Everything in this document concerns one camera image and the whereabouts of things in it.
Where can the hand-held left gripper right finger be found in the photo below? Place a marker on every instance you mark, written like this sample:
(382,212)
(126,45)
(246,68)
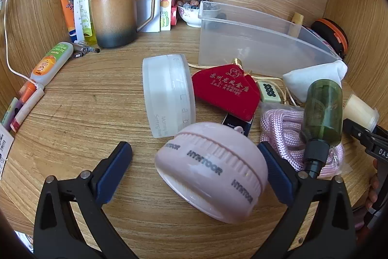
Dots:
(277,177)

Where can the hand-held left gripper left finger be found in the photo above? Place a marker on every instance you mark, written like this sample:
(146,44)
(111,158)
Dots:
(116,168)

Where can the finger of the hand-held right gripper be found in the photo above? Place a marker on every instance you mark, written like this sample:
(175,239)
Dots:
(382,132)
(356,131)

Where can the cream round jar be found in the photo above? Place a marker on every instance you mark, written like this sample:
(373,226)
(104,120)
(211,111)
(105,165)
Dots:
(360,110)

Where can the dark green spray bottle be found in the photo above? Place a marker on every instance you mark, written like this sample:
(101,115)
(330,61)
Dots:
(322,113)

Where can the white cloth pouch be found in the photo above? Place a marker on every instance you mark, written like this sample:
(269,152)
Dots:
(315,77)

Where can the pink round case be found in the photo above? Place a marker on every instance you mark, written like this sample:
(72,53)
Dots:
(209,174)

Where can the green-dotted mahjong tile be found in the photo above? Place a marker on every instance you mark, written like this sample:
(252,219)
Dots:
(269,91)

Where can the frosted white round jar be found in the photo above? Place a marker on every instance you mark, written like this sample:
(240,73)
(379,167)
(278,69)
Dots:
(168,95)

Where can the red velvet pouch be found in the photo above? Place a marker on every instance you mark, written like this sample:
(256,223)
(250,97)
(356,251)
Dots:
(225,89)

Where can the clear plastic box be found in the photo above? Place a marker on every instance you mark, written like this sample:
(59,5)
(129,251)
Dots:
(257,34)

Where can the person's right hand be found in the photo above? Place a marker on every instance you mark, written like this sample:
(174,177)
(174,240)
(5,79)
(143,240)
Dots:
(372,192)

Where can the dark blue small box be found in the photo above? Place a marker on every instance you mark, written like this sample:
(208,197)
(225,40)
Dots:
(236,125)

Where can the black case with orange zip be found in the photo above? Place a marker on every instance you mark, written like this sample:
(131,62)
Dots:
(333,34)

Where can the lip balm sticks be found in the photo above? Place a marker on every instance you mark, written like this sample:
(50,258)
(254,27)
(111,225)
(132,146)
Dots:
(25,108)

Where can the white paper tag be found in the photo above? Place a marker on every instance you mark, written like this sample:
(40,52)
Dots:
(4,149)

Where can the metal pens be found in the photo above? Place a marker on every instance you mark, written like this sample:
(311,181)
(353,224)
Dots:
(86,49)

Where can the yellow tube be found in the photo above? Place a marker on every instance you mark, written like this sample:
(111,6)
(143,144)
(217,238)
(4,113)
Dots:
(296,24)

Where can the white bottle with orange label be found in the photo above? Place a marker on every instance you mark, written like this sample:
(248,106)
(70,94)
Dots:
(50,63)

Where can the brown ceramic mug with lid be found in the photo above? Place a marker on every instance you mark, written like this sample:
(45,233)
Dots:
(113,16)

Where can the orange sunscreen tube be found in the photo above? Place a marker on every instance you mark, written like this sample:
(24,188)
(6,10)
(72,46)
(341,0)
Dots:
(68,16)

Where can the fruit-print book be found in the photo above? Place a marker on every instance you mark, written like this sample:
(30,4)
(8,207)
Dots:
(165,8)

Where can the bowl of glass beads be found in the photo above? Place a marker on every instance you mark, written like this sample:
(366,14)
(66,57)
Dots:
(189,14)

